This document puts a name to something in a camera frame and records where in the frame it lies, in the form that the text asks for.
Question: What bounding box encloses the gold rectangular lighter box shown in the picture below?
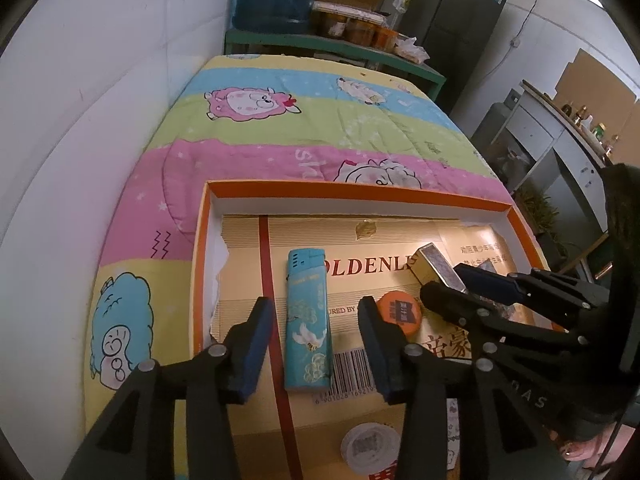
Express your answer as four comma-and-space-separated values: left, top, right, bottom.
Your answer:
408, 243, 466, 292

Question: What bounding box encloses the orange cap black label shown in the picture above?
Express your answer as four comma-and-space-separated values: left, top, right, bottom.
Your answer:
376, 290, 423, 342

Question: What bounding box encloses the teal crane lighter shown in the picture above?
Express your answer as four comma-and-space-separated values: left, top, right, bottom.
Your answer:
284, 248, 333, 392

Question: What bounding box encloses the green potted plant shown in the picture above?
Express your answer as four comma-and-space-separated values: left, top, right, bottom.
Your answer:
513, 184, 566, 268

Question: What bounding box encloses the white round cap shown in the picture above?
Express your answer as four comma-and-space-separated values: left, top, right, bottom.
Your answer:
341, 422, 400, 476

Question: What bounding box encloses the flattened cigarette carton cardboard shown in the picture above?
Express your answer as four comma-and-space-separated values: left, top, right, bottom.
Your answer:
209, 217, 520, 479

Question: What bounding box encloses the white cabinet counter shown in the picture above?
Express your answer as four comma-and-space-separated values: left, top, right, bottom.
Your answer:
485, 80, 608, 246

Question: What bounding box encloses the orange rimmed cardboard tray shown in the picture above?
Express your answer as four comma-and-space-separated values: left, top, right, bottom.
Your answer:
190, 181, 546, 479

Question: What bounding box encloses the dark grey refrigerator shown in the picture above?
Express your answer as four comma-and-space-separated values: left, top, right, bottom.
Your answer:
399, 0, 506, 113

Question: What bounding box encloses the colourful cartoon sheep quilt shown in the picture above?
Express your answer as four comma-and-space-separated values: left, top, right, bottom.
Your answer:
84, 55, 510, 424

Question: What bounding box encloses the green metal shelf rack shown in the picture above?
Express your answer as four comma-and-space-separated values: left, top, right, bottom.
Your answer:
224, 0, 446, 99

